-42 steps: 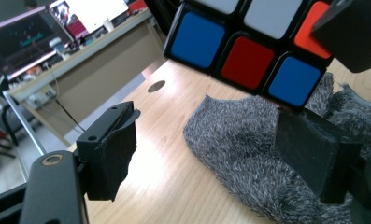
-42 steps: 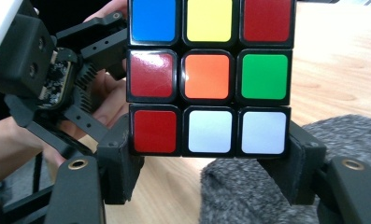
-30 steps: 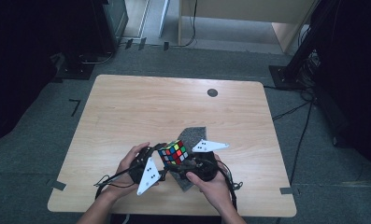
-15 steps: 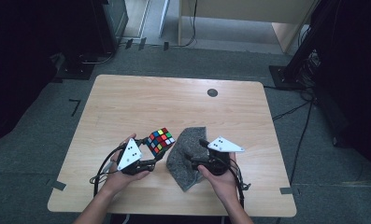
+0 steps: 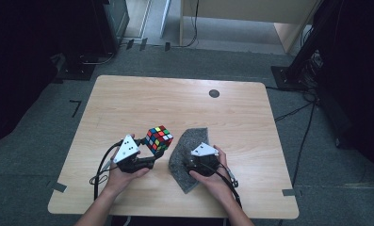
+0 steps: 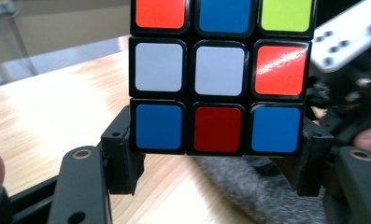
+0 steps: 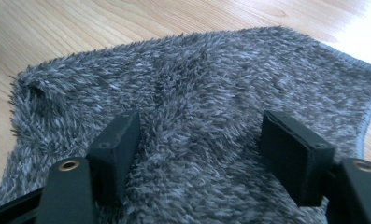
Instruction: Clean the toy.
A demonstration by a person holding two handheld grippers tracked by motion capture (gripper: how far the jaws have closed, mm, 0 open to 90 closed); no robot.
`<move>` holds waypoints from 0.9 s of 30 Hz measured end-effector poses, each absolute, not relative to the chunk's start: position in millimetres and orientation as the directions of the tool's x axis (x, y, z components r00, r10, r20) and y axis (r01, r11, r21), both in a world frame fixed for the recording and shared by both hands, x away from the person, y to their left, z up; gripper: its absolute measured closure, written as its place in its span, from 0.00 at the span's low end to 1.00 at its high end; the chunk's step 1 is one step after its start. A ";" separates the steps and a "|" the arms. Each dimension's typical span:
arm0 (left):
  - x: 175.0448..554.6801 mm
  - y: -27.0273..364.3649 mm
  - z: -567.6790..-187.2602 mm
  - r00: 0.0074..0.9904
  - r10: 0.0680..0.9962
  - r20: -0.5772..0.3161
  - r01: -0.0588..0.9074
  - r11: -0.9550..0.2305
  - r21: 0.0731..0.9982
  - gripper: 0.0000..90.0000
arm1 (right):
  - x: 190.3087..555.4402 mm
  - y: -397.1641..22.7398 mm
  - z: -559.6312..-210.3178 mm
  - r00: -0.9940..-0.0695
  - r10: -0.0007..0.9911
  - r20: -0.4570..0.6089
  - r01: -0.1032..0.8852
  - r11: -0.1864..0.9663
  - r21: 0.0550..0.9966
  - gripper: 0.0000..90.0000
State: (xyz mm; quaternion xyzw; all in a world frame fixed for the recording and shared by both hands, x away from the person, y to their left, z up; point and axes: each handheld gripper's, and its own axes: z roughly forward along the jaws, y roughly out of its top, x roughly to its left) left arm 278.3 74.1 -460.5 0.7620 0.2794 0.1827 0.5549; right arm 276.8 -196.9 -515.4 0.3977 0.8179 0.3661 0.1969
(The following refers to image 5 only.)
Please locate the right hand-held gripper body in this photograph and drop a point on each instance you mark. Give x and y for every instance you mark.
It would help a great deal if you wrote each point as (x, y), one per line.
(203, 164)

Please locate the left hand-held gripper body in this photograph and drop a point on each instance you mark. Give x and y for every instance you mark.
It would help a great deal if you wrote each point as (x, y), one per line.
(126, 150)

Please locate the multicoloured puzzle cube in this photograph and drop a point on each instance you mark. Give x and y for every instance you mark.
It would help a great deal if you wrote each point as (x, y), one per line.
(159, 139)

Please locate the grey fuzzy cloth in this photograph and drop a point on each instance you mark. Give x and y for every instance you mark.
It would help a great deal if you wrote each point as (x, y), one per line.
(183, 147)

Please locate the person's right hand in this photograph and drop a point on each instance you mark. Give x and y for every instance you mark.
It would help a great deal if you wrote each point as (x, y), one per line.
(219, 185)

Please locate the person's left hand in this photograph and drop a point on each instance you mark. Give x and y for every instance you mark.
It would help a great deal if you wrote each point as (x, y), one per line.
(118, 180)

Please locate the black angled floor tape mark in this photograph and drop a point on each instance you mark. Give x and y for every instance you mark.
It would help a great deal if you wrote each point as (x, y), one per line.
(77, 106)

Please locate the round dark table grommet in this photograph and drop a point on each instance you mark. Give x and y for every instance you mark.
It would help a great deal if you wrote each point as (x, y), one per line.
(214, 93)

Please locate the grey tape piece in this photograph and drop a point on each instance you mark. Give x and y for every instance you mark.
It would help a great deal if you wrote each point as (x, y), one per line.
(59, 187)
(289, 192)

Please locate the black flat stand base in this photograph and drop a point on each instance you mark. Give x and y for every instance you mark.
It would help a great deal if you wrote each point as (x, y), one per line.
(76, 72)

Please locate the black cabinet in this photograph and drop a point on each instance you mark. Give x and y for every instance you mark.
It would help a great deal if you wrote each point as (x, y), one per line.
(103, 25)

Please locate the black metal stand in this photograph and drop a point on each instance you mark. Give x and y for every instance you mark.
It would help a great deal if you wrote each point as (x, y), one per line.
(300, 62)

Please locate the light wooden furniture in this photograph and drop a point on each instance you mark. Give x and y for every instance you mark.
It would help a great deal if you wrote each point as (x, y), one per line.
(238, 9)

